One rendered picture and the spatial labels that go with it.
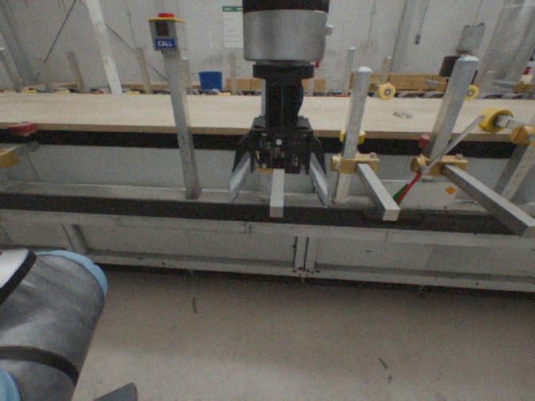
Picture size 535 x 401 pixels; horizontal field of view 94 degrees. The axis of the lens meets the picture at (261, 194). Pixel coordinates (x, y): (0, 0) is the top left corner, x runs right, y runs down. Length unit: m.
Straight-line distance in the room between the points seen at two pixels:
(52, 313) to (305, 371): 1.01
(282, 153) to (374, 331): 1.23
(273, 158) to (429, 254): 1.27
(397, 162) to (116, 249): 1.47
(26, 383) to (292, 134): 0.41
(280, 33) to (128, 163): 1.04
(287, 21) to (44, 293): 0.46
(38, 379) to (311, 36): 0.48
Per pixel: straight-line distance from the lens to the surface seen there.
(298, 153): 0.30
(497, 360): 1.64
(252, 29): 0.30
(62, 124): 1.30
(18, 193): 1.28
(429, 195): 0.96
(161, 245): 1.49
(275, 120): 0.31
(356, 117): 0.78
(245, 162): 0.36
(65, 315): 0.48
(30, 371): 0.44
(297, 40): 0.28
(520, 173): 1.07
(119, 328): 1.52
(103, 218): 1.19
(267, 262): 1.39
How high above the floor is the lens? 1.15
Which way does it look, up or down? 30 degrees down
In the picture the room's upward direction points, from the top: straight up
